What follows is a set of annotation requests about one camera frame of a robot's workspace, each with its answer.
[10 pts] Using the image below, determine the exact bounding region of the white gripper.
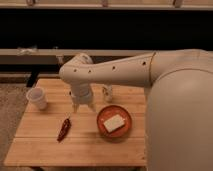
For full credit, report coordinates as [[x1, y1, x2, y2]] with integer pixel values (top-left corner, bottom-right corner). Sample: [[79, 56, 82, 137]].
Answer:
[[70, 83, 96, 113]]

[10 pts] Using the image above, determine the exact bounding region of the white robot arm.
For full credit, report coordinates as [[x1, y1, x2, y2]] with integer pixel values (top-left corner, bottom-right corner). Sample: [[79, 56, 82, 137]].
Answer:
[[59, 49, 213, 171]]

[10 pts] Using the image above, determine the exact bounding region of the dried red chili pepper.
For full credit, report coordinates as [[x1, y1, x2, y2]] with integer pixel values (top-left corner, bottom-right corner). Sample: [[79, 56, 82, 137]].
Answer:
[[57, 118, 71, 142]]

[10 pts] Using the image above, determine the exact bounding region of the orange round plate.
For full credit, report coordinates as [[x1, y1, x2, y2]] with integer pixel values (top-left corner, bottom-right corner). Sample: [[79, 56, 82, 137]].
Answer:
[[97, 105, 132, 138]]

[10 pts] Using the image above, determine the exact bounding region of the small white patterned object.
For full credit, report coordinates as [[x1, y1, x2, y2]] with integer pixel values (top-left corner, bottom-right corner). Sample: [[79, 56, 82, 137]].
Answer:
[[102, 85, 113, 102]]

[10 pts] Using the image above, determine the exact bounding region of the wooden table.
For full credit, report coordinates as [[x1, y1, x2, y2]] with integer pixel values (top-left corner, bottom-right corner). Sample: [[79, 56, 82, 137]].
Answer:
[[4, 79, 146, 167]]

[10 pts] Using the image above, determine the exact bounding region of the long wooden bench rail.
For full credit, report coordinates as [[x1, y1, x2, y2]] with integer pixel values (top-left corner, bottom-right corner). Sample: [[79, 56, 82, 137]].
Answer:
[[0, 48, 148, 65]]

